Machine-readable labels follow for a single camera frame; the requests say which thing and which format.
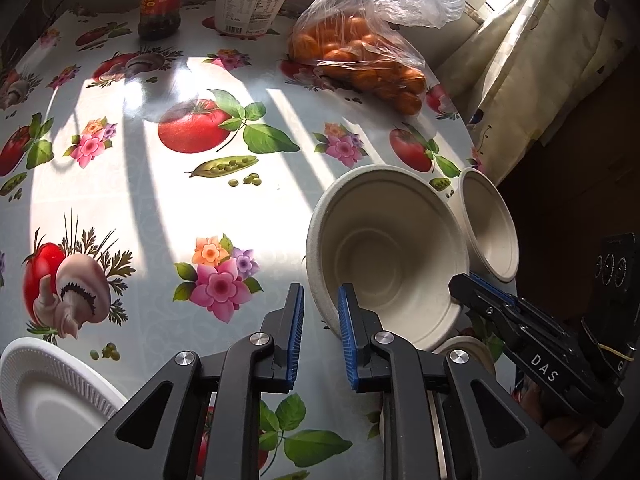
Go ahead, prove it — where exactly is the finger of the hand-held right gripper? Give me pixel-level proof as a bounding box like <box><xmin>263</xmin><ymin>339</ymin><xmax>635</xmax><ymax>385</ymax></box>
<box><xmin>448</xmin><ymin>274</ymin><xmax>521</xmax><ymax>333</ymax></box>
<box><xmin>469</xmin><ymin>273</ymin><xmax>524</xmax><ymax>309</ymax></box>

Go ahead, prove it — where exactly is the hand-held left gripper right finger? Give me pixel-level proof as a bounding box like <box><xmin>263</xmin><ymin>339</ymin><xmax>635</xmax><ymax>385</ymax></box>
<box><xmin>337</xmin><ymin>283</ymin><xmax>583</xmax><ymax>480</ymax></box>

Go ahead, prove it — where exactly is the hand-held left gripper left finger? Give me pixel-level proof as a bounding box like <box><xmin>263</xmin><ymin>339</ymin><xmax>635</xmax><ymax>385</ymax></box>
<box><xmin>57</xmin><ymin>283</ymin><xmax>306</xmax><ymax>480</ymax></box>

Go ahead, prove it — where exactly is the white paper plate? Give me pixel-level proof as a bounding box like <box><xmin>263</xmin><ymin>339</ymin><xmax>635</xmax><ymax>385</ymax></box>
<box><xmin>0</xmin><ymin>337</ymin><xmax>129</xmax><ymax>480</ymax></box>

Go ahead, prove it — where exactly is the vegetable print tablecloth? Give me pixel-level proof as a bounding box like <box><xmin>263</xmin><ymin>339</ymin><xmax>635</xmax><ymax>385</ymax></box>
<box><xmin>0</xmin><ymin>0</ymin><xmax>506</xmax><ymax>480</ymax></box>

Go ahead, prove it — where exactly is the cream dotted curtain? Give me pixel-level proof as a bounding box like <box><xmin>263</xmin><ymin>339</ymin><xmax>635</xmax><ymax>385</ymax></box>
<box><xmin>447</xmin><ymin>0</ymin><xmax>640</xmax><ymax>186</ymax></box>

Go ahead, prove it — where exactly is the plastic bag of oranges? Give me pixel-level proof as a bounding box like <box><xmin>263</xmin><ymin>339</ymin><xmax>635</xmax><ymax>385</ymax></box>
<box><xmin>288</xmin><ymin>0</ymin><xmax>467</xmax><ymax>117</ymax></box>

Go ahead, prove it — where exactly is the white plastic tub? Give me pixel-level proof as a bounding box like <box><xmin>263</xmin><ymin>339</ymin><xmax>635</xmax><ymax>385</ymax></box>
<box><xmin>213</xmin><ymin>0</ymin><xmax>297</xmax><ymax>38</ymax></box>

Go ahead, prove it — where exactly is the red label sauce jar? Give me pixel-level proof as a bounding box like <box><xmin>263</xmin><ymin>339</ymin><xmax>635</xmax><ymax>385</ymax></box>
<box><xmin>137</xmin><ymin>0</ymin><xmax>192</xmax><ymax>41</ymax></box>

